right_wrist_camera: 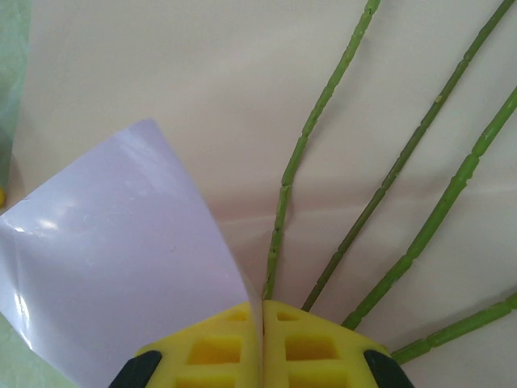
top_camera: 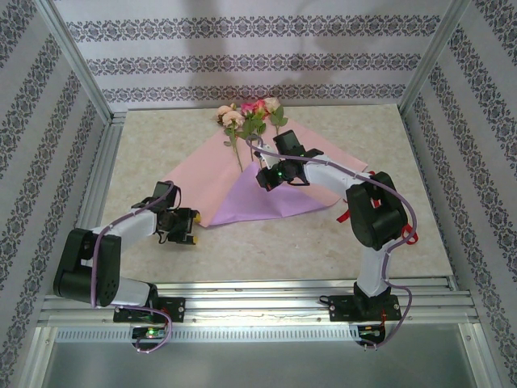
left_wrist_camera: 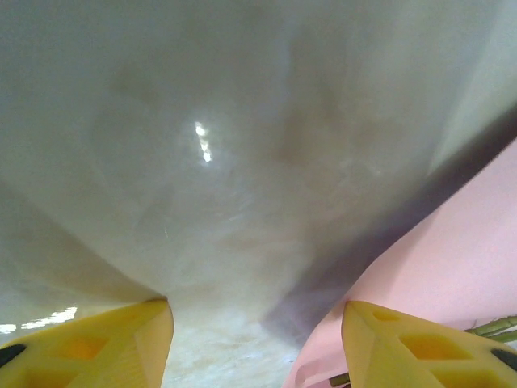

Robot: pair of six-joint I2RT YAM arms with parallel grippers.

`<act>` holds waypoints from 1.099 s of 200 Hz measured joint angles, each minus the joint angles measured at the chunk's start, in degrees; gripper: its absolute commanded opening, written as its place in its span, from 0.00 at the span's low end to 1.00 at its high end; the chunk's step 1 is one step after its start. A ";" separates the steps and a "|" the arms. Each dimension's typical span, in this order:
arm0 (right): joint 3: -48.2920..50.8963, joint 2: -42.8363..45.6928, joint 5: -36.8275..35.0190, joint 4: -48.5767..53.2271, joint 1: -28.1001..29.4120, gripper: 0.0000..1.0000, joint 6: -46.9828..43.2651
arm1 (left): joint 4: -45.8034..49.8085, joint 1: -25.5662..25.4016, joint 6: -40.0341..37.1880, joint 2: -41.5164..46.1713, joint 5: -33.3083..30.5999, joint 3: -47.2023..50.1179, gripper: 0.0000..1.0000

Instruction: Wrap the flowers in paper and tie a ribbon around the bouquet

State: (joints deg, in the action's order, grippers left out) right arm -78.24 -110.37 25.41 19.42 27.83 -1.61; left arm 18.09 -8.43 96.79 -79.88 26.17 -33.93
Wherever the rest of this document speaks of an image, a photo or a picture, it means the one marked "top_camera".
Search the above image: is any pink and purple wrapping paper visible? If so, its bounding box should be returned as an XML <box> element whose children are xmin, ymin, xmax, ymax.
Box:
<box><xmin>163</xmin><ymin>128</ymin><xmax>368</xmax><ymax>230</ymax></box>

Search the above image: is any fake pale peach rose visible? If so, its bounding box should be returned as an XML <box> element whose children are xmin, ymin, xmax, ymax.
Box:
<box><xmin>264</xmin><ymin>96</ymin><xmax>289</xmax><ymax>137</ymax></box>

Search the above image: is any fake red and pink rose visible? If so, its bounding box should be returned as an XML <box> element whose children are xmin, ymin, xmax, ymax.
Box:
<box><xmin>252</xmin><ymin>99</ymin><xmax>268</xmax><ymax>137</ymax></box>

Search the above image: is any red ribbon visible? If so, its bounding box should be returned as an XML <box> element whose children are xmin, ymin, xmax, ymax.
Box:
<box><xmin>337</xmin><ymin>206</ymin><xmax>418</xmax><ymax>246</ymax></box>

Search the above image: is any fake peach double flower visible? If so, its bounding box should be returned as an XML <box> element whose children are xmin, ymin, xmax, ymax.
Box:
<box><xmin>216</xmin><ymin>103</ymin><xmax>246</xmax><ymax>173</ymax></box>

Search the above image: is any left controller board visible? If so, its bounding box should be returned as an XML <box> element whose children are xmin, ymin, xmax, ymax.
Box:
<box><xmin>132</xmin><ymin>327</ymin><xmax>166</xmax><ymax>340</ymax></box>

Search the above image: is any grey metal panel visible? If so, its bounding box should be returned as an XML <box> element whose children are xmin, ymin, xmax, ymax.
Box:
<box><xmin>40</xmin><ymin>341</ymin><xmax>481</xmax><ymax>388</ymax></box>

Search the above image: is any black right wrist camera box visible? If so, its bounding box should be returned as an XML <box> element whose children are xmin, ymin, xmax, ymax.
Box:
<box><xmin>273</xmin><ymin>129</ymin><xmax>304</xmax><ymax>158</ymax></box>

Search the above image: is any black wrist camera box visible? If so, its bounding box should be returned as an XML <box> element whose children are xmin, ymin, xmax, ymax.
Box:
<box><xmin>154</xmin><ymin>180</ymin><xmax>175</xmax><ymax>205</ymax></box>
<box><xmin>273</xmin><ymin>129</ymin><xmax>304</xmax><ymax>158</ymax></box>

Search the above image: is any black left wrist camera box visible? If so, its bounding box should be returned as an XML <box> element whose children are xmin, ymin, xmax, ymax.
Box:
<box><xmin>154</xmin><ymin>180</ymin><xmax>175</xmax><ymax>205</ymax></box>

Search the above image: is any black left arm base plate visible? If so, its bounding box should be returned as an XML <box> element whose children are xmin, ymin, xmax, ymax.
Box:
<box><xmin>113</xmin><ymin>297</ymin><xmax>186</xmax><ymax>323</ymax></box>

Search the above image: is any aluminium frame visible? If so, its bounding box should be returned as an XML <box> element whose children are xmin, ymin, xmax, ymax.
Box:
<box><xmin>23</xmin><ymin>0</ymin><xmax>498</xmax><ymax>388</ymax></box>

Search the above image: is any slotted grey cable duct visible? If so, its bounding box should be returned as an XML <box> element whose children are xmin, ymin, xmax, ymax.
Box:
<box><xmin>54</xmin><ymin>326</ymin><xmax>360</xmax><ymax>344</ymax></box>

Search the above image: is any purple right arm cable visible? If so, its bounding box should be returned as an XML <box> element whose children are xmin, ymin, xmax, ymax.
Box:
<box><xmin>245</xmin><ymin>136</ymin><xmax>417</xmax><ymax>351</ymax></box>

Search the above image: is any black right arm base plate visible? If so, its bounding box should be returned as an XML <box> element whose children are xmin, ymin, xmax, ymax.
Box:
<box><xmin>329</xmin><ymin>293</ymin><xmax>401</xmax><ymax>323</ymax></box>

